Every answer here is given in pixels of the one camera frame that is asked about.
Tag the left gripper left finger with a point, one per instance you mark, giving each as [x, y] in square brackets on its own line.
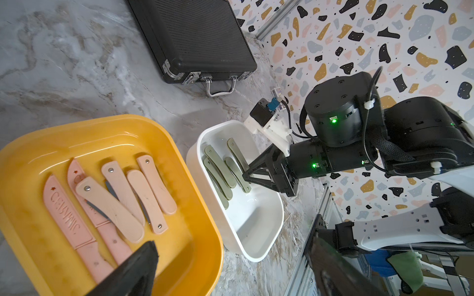
[134, 277]

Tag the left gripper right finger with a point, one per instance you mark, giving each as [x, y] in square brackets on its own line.
[334, 275]

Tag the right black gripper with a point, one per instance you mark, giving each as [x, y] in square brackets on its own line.
[307, 159]

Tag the green folding knife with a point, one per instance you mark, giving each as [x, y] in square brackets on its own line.
[238, 155]
[226, 190]
[223, 199]
[211, 153]
[234, 168]

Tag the white plastic bin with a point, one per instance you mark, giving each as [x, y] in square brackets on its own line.
[253, 221]

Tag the pink folding knife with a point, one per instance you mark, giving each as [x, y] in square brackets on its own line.
[102, 199]
[140, 185]
[163, 196]
[119, 183]

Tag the long pink sheathed knife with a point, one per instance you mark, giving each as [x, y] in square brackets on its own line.
[75, 230]

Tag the yellow plastic bin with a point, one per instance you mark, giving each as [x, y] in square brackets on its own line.
[190, 251]

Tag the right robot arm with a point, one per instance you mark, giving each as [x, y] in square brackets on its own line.
[417, 138]

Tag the green cloth outside cell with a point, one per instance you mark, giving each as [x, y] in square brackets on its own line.
[408, 267]

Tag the black ribbed briefcase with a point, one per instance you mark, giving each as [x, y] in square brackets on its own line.
[196, 42]

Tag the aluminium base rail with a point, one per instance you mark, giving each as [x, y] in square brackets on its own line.
[303, 281]

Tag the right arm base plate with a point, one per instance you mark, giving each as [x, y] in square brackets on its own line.
[341, 237]

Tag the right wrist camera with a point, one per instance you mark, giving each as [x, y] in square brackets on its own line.
[271, 119]

